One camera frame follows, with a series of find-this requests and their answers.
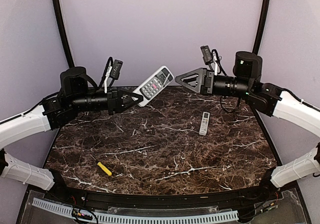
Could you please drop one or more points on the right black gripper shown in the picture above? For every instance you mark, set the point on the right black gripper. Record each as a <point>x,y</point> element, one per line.
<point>206,87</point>

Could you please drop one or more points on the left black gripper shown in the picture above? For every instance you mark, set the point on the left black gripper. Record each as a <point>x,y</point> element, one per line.
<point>118,105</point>

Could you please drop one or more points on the large white remote control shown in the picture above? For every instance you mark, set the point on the large white remote control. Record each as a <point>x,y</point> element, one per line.
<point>153,85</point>

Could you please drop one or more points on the yellow handled screwdriver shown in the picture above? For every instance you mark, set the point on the yellow handled screwdriver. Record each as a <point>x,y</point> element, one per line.
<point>102,166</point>

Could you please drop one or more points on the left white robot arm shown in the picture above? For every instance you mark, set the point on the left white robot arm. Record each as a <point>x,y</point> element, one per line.
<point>78,93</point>

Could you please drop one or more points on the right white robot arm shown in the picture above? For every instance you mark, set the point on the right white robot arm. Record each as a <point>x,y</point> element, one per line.
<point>268,99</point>

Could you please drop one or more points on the small white remote control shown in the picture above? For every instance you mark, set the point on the small white remote control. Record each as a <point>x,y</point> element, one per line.
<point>204,123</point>

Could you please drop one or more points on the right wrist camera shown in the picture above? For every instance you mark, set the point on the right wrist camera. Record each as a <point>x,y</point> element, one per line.
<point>207,55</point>

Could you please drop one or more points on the black front rail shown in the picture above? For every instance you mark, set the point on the black front rail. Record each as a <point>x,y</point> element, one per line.
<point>242,198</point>

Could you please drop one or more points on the right black frame post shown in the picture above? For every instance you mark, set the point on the right black frame post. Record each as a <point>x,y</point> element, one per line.
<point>261,26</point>

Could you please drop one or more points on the black frame post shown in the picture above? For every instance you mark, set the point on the black frame post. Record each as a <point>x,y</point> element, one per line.
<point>62,32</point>
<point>261,26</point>

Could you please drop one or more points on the left black frame post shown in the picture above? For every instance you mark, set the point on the left black frame post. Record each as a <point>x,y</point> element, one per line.
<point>62,32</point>

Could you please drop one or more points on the white slotted cable duct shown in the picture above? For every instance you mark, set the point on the white slotted cable duct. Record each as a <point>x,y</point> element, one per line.
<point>104,218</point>

